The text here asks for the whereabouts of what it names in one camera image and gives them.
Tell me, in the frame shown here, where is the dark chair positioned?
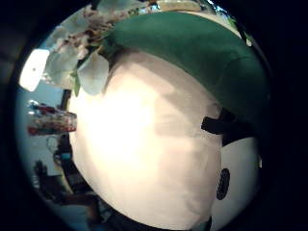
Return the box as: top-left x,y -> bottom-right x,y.
33,159 -> 100,210

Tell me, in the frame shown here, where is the white artificial flower bunch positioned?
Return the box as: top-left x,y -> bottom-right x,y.
42,0 -> 152,97

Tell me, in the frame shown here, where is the green cloth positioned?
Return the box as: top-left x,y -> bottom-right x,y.
101,12 -> 271,136

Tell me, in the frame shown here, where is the bright window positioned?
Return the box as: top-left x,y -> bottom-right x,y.
18,47 -> 51,92

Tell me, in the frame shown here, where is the white round container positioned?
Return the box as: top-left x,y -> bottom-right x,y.
210,137 -> 263,230

